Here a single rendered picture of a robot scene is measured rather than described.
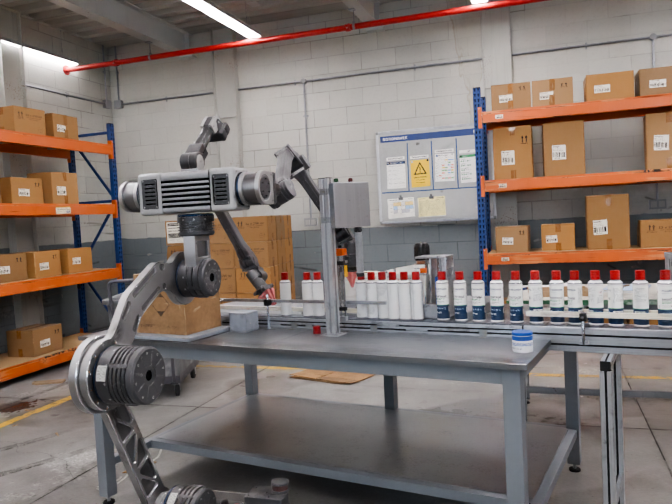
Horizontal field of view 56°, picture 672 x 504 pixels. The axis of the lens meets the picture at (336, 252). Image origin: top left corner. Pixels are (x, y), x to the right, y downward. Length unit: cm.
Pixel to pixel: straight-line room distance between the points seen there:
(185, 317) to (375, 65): 513
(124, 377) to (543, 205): 568
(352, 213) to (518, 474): 119
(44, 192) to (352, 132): 333
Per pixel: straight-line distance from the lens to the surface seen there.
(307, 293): 292
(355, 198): 269
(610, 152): 713
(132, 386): 197
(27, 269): 666
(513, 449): 226
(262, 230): 620
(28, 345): 665
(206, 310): 296
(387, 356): 229
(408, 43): 746
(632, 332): 249
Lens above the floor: 132
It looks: 3 degrees down
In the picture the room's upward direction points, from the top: 3 degrees counter-clockwise
